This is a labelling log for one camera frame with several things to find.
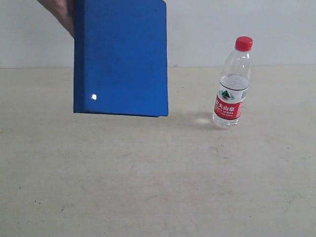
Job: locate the clear water bottle red cap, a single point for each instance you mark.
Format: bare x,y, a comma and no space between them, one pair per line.
233,84

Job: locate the person's hand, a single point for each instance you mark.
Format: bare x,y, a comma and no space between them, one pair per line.
63,11

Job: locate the blue binder folder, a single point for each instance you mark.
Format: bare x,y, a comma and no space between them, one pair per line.
120,58

